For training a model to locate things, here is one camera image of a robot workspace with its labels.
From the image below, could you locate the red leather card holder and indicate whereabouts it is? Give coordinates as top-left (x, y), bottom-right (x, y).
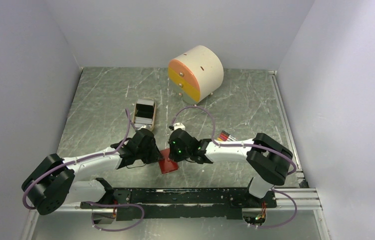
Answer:
top-left (158, 148), bottom-right (179, 174)

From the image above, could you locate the grey credit card stack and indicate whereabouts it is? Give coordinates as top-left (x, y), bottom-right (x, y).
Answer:
top-left (133, 98), bottom-right (155, 125)

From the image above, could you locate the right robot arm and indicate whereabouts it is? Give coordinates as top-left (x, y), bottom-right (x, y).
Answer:
top-left (168, 128), bottom-right (297, 207)

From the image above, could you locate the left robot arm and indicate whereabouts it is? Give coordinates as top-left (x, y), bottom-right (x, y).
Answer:
top-left (21, 128), bottom-right (164, 216)

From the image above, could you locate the beige oval tray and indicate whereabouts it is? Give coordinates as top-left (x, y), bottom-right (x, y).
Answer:
top-left (132, 98), bottom-right (157, 132)

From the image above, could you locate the pack of coloured markers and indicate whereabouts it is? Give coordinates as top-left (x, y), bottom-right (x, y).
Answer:
top-left (217, 130), bottom-right (237, 142)

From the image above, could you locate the cream drawer cabinet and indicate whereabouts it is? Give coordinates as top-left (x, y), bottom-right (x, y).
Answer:
top-left (167, 45), bottom-right (224, 105)

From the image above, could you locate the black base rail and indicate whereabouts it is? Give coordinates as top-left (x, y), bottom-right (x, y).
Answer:
top-left (80, 187), bottom-right (278, 221)

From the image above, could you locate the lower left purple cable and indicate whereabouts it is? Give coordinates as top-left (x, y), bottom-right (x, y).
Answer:
top-left (84, 202), bottom-right (145, 232)

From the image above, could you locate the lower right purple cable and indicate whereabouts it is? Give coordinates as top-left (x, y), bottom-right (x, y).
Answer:
top-left (247, 189), bottom-right (298, 230)

